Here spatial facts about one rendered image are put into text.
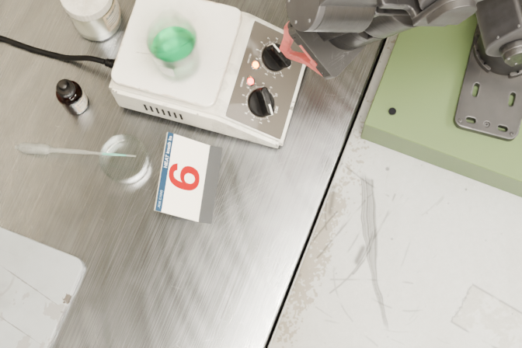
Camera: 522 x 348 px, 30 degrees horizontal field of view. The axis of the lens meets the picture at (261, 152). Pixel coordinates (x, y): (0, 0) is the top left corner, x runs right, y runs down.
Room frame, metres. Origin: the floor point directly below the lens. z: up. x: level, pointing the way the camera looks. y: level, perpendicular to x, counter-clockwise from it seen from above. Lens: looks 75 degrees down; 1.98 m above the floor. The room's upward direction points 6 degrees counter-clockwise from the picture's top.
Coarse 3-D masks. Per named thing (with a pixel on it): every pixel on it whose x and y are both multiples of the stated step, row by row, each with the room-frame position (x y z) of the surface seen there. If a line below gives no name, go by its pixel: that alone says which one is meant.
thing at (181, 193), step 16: (176, 144) 0.30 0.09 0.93; (192, 144) 0.30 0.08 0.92; (176, 160) 0.28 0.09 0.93; (192, 160) 0.29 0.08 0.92; (176, 176) 0.27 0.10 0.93; (192, 176) 0.27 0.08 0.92; (176, 192) 0.25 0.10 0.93; (192, 192) 0.25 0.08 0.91; (176, 208) 0.23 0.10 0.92; (192, 208) 0.23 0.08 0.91
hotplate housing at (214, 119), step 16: (240, 32) 0.41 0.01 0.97; (240, 48) 0.40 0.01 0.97; (112, 64) 0.40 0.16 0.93; (240, 64) 0.38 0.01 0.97; (304, 64) 0.38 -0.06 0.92; (112, 80) 0.37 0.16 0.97; (224, 80) 0.36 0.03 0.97; (128, 96) 0.35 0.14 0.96; (144, 96) 0.35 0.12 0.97; (160, 96) 0.35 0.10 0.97; (224, 96) 0.34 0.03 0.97; (144, 112) 0.35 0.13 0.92; (160, 112) 0.34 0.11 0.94; (176, 112) 0.33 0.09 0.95; (192, 112) 0.33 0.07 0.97; (208, 112) 0.32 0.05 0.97; (224, 112) 0.32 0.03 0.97; (208, 128) 0.32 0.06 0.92; (224, 128) 0.31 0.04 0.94; (240, 128) 0.31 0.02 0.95; (272, 144) 0.29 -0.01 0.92
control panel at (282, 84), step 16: (256, 32) 0.41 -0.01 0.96; (272, 32) 0.42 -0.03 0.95; (256, 48) 0.40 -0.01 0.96; (240, 80) 0.36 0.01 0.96; (256, 80) 0.36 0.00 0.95; (272, 80) 0.36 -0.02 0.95; (288, 80) 0.36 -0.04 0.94; (240, 96) 0.34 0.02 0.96; (288, 96) 0.34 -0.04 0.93; (240, 112) 0.32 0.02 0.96; (288, 112) 0.33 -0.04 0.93; (256, 128) 0.31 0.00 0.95; (272, 128) 0.31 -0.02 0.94
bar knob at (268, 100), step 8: (264, 88) 0.35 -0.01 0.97; (256, 96) 0.34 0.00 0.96; (264, 96) 0.34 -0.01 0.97; (272, 96) 0.34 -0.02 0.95; (256, 104) 0.33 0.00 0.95; (264, 104) 0.33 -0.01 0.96; (272, 104) 0.33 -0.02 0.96; (256, 112) 0.32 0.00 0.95; (264, 112) 0.32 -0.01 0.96; (272, 112) 0.32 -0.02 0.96
